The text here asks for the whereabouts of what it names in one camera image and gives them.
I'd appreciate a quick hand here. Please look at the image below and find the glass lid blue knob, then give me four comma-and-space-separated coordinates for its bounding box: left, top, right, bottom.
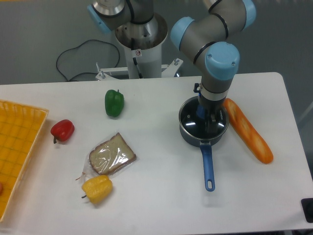
179, 96, 229, 140

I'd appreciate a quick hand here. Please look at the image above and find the yellow plastic basket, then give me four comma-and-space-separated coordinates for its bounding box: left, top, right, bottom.
0, 100, 49, 222

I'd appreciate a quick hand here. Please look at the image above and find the orange baguette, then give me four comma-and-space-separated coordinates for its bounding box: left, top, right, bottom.
224, 98, 273, 164

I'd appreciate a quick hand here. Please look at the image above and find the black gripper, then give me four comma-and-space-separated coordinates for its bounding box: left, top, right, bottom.
194, 83, 226, 134

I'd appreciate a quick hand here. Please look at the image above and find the yellow bell pepper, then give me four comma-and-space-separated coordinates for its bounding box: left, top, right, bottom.
82, 175, 113, 204

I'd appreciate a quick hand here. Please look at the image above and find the black cable on floor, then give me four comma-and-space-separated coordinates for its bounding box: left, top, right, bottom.
56, 39, 121, 82

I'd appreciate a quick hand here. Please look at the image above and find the blue saucepan with handle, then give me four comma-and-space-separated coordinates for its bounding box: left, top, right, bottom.
178, 95, 230, 192

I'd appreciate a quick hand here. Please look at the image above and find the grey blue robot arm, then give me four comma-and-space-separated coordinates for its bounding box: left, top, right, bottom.
87, 0, 256, 125

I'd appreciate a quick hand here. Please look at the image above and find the bread slice in plastic bag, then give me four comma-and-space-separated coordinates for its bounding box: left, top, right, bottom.
76, 132, 137, 181

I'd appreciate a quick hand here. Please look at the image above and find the green bell pepper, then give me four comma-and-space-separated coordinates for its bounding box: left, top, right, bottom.
104, 90, 125, 118

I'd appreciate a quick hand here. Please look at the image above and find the black object at table corner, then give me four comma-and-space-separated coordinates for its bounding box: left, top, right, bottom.
301, 198, 313, 223

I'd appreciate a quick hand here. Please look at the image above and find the red bell pepper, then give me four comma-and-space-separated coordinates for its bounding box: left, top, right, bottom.
50, 119, 75, 144

